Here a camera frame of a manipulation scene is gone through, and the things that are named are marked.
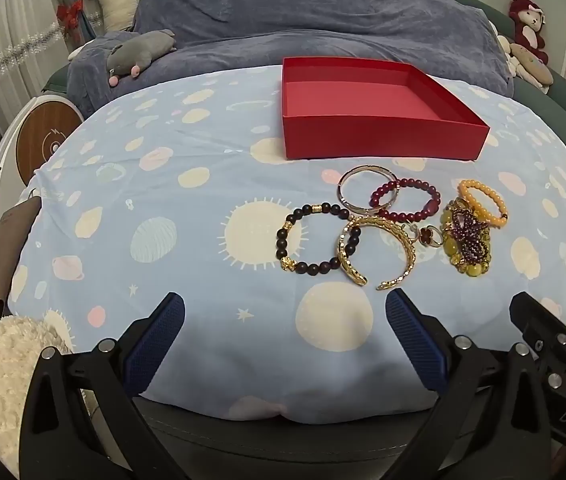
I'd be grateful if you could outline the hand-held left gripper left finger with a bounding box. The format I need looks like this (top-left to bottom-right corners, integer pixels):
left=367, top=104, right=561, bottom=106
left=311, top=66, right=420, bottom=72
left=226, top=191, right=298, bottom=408
left=20, top=292, right=186, bottom=480

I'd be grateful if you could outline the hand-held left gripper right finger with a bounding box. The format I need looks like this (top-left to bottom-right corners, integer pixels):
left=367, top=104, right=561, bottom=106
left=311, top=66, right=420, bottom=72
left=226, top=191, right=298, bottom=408
left=385, top=288, right=558, bottom=480

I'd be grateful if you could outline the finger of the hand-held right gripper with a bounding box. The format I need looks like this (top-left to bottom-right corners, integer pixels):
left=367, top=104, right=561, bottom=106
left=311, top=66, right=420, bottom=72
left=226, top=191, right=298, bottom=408
left=509, top=291, right=566, bottom=361

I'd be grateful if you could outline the yellow-green bead bracelet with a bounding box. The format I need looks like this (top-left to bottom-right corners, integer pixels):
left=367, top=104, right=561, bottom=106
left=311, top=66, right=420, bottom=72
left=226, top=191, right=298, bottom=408
left=440, top=199, right=494, bottom=276

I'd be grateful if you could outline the gold cuff bracelet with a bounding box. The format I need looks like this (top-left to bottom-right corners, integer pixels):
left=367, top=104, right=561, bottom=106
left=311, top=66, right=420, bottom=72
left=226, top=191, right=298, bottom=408
left=338, top=215, right=418, bottom=292

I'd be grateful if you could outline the gold ring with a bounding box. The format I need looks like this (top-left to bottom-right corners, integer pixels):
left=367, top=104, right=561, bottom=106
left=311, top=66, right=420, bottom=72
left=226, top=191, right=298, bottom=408
left=420, top=226, right=444, bottom=250

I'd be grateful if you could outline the purple beaded star ornament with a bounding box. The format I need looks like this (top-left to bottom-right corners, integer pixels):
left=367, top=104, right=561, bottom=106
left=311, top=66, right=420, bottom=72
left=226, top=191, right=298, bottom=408
left=447, top=207, right=491, bottom=263

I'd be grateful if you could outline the dark red bead bracelet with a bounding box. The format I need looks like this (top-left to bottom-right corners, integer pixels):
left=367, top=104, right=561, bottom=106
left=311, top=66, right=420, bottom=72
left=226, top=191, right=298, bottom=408
left=369, top=177, right=441, bottom=222

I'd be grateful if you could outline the orange bead bracelet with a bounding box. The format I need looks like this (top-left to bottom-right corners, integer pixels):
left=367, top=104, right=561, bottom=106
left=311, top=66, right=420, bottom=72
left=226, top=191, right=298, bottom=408
left=458, top=179, right=508, bottom=228

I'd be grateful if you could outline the black and gold bead bracelet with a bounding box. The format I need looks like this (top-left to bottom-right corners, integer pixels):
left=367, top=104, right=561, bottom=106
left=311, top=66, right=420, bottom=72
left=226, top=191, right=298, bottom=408
left=276, top=202, right=364, bottom=273

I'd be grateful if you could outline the thin metal bangle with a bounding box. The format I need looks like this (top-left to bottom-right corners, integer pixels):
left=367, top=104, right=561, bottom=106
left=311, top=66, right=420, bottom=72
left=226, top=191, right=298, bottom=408
left=338, top=164, right=400, bottom=213

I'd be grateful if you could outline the red cardboard box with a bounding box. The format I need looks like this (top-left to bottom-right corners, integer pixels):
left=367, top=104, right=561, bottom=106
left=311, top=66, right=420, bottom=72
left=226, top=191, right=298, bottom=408
left=281, top=56, right=492, bottom=162

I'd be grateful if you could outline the light blue planet-print sheet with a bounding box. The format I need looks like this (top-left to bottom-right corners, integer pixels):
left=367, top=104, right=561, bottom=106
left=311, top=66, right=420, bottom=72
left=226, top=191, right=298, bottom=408
left=8, top=65, right=566, bottom=421

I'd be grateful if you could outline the cream fluffy cushion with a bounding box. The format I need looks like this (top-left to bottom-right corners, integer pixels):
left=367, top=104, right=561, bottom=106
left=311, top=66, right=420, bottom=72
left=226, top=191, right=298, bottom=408
left=0, top=310, right=74, bottom=467

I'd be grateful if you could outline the beige cookie plush toy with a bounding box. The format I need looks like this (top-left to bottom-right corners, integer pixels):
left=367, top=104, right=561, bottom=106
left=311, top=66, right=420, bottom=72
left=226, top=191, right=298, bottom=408
left=497, top=35, right=554, bottom=93

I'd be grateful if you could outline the white device with wooden disc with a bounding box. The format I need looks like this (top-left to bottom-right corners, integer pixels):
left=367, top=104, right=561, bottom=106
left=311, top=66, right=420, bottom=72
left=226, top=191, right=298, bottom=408
left=0, top=95, right=84, bottom=286

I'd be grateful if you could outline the red monkey plush toy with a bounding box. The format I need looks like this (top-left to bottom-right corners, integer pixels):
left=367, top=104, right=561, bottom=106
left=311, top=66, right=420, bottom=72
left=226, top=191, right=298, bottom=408
left=508, top=0, right=550, bottom=65

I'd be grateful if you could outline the grey plush toy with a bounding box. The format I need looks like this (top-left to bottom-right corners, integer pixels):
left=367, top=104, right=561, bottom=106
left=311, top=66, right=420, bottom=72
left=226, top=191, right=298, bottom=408
left=107, top=30, right=178, bottom=87

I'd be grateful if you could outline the red bow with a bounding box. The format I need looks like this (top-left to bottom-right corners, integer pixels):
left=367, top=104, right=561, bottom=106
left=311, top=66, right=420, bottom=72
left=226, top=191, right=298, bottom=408
left=57, top=0, right=84, bottom=40

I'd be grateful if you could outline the grey-blue blanket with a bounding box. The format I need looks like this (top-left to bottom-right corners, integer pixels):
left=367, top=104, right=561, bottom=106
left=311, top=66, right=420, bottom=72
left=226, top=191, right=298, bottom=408
left=65, top=0, right=514, bottom=116

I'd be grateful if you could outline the white curtain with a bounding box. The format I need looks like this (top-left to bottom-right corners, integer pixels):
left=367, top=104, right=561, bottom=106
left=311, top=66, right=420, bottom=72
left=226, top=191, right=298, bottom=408
left=0, top=0, right=88, bottom=126

